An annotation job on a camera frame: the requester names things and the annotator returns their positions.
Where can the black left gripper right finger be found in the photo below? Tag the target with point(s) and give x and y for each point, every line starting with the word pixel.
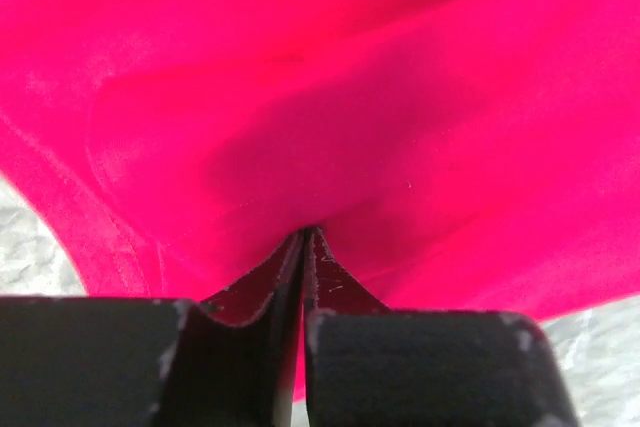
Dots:
pixel 370 365

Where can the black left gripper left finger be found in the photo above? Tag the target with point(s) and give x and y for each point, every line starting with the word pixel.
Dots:
pixel 226 361

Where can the bright red t-shirt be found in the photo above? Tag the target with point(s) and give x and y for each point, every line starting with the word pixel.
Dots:
pixel 466 154

